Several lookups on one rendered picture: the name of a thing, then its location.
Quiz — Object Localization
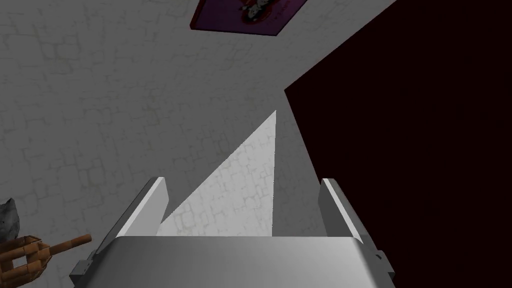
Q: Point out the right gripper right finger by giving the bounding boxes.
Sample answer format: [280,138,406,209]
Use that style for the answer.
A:
[318,177,382,259]

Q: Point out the purple wall picture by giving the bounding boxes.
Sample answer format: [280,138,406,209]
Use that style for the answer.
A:
[189,0,309,37]

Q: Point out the dark maroon door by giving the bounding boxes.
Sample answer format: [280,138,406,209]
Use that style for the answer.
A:
[283,0,512,288]

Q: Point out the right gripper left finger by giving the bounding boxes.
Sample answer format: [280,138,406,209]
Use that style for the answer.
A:
[95,176,170,255]

